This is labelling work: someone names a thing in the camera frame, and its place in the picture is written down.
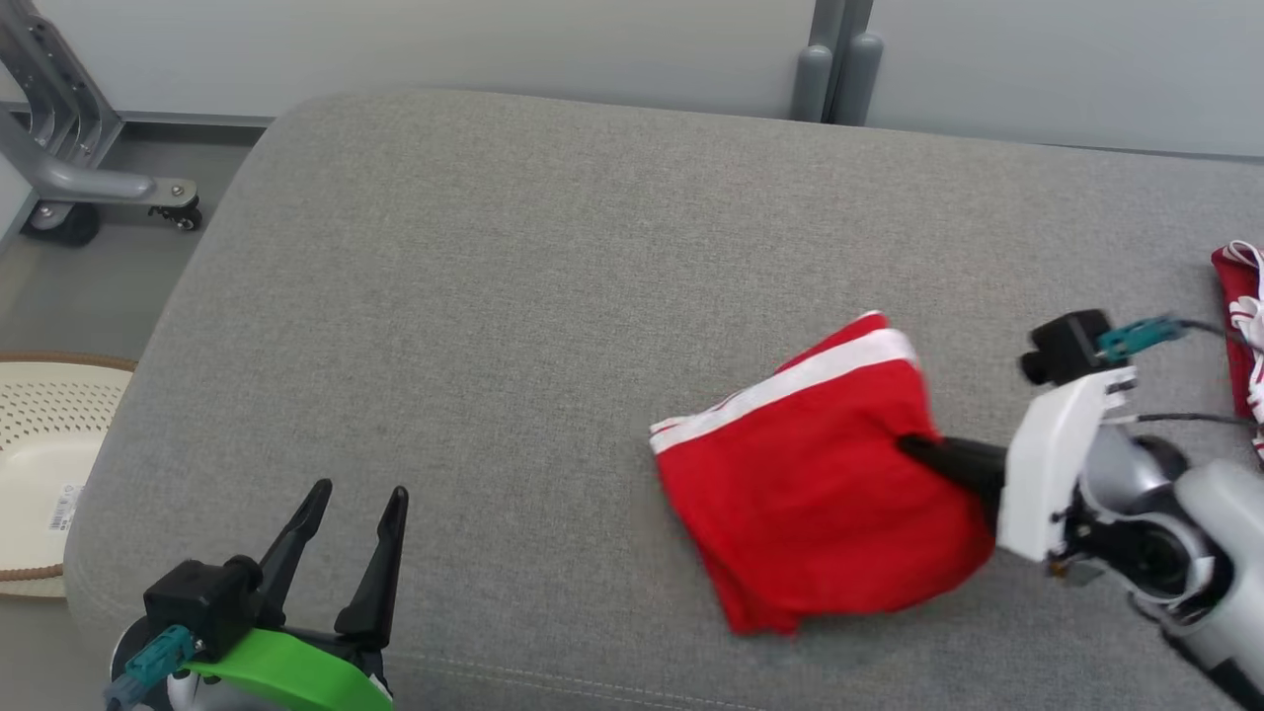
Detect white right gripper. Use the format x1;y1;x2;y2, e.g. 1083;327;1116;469
896;366;1139;565

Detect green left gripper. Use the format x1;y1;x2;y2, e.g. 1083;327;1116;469
184;479;410;711

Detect red shorts with white stripes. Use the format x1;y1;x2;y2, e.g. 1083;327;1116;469
649;311;998;638

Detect red Bulls jersey shirt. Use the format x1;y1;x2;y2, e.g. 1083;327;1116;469
1212;240;1264;463

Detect cream plastic laundry basket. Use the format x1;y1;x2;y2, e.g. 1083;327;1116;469
0;351;139;599

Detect grey fabric sofa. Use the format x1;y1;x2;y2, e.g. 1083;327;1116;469
61;89;1264;711

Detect teal left camera connector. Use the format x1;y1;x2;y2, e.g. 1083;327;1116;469
104;624;198;710

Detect teal camera connector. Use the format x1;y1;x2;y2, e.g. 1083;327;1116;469
1096;316;1186;364
104;624;198;710

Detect teal right camera connector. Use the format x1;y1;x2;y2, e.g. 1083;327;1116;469
1096;316;1186;364

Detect thin black right gripper cable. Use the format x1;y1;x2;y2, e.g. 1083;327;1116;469
1126;411;1260;430

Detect black right camera cable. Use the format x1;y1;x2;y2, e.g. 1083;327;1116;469
1175;316;1247;345

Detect grey partition post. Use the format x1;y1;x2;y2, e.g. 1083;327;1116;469
832;0;885;127
792;0;837;123

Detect grey metal wheeled frame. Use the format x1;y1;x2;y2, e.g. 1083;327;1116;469
0;0;204;248

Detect grey partition base rail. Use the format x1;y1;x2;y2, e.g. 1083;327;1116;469
117;110;283;130

